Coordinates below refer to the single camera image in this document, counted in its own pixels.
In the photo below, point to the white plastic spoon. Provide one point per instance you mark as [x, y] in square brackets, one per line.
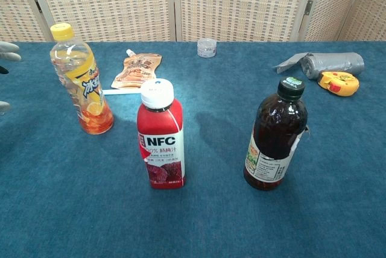
[120, 92]

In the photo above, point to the dark tea bottle black cap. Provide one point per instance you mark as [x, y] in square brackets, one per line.
[277, 125]

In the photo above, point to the blue felt tablecloth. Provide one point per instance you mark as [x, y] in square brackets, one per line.
[90, 209]

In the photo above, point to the red NFC juice bottle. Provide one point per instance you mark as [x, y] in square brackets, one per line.
[160, 143]

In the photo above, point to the iced tea bottle yellow cap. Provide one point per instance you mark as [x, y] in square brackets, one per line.
[90, 101]

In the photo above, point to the grey duct tape roll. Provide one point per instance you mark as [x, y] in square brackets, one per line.
[331, 63]

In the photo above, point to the orange spout pouch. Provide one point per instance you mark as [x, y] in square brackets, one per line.
[135, 71]

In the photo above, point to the yellow tape measure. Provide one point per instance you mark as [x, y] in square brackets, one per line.
[339, 84]

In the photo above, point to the small clear plastic jar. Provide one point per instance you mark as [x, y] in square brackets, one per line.
[206, 48]

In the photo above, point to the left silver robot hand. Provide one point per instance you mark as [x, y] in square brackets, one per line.
[7, 48]

